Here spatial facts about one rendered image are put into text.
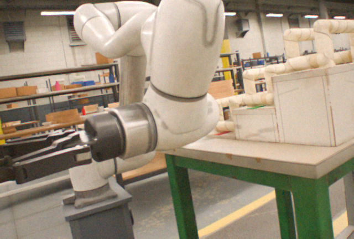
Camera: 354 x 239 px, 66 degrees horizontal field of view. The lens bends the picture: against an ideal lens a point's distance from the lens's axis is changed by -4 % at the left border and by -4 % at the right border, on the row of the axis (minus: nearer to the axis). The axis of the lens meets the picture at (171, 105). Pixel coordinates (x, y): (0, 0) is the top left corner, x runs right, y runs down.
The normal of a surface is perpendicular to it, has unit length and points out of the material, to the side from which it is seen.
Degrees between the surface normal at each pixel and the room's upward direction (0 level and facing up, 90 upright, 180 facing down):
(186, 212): 90
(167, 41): 98
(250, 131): 90
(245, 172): 90
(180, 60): 113
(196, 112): 121
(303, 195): 90
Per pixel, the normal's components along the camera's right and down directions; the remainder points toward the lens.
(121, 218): 0.43, -0.03
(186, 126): 0.49, 0.44
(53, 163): 0.64, 0.10
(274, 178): -0.83, 0.17
